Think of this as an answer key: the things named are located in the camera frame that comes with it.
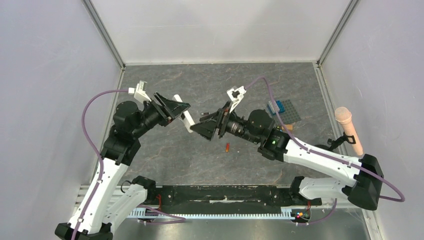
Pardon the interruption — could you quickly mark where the black microphone stand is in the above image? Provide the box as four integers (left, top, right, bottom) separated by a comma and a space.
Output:
315, 132, 357, 152

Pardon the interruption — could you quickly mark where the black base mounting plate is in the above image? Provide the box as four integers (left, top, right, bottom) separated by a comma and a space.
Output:
143, 185, 322, 214

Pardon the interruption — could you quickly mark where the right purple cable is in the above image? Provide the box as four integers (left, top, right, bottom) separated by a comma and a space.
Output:
245, 76, 406, 226

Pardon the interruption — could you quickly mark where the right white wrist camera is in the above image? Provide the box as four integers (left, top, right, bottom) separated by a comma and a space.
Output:
226, 86, 246, 113

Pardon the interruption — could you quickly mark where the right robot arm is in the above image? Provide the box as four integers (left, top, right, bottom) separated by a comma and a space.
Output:
190, 102, 384, 211

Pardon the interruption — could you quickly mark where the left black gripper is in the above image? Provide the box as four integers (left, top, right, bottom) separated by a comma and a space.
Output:
131, 91, 190, 138

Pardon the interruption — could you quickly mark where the grey lego brick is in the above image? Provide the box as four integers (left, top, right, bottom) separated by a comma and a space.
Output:
267, 100, 280, 114

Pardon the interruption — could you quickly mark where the wooden block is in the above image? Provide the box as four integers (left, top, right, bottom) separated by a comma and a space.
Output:
281, 124, 294, 131

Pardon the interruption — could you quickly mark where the grey lego baseplate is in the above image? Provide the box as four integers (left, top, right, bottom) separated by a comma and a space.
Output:
277, 99, 301, 125

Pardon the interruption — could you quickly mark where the pink microphone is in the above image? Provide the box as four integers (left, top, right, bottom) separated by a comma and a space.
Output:
334, 106, 364, 156

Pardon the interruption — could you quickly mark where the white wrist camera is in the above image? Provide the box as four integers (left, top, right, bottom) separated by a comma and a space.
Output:
226, 86, 246, 113
128, 80, 152, 103

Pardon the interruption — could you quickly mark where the purple cable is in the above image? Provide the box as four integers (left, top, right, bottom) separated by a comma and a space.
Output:
245, 76, 406, 226
70, 89, 186, 240

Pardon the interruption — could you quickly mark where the white slotted cable duct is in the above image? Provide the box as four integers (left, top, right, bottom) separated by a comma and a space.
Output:
127, 207, 310, 221

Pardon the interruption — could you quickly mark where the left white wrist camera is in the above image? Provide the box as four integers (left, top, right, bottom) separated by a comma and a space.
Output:
128, 80, 152, 103

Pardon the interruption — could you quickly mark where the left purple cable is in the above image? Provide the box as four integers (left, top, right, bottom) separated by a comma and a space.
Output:
70, 89, 186, 240

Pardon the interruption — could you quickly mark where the blue lego brick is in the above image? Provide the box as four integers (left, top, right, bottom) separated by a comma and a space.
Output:
267, 100, 286, 116

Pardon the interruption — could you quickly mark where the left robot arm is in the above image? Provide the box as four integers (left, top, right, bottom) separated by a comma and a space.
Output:
54, 92, 190, 240

